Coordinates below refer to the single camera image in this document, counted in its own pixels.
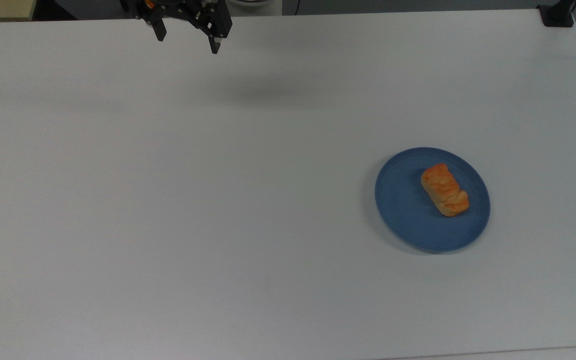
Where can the black clamp mount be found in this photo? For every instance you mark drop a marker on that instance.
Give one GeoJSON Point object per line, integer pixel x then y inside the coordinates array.
{"type": "Point", "coordinates": [557, 14]}

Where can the white adjoining table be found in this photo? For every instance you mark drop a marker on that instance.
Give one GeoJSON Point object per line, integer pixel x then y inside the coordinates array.
{"type": "Point", "coordinates": [518, 354]}

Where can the white round base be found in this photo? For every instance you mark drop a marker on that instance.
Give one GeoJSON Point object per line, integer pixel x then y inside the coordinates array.
{"type": "Point", "coordinates": [255, 6]}

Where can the blue round plate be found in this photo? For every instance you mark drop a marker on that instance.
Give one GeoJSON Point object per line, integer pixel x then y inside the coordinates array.
{"type": "Point", "coordinates": [403, 205]}

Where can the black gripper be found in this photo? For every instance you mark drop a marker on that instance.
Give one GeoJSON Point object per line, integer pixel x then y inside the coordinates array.
{"type": "Point", "coordinates": [175, 4]}

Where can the dark chair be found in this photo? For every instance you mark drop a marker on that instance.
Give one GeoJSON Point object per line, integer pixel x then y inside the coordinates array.
{"type": "Point", "coordinates": [55, 9]}

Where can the golden bread roll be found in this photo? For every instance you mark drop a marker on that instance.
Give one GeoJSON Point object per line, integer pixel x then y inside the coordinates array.
{"type": "Point", "coordinates": [445, 190]}

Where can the orange object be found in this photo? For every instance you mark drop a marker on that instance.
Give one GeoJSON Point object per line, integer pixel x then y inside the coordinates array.
{"type": "Point", "coordinates": [148, 4]}

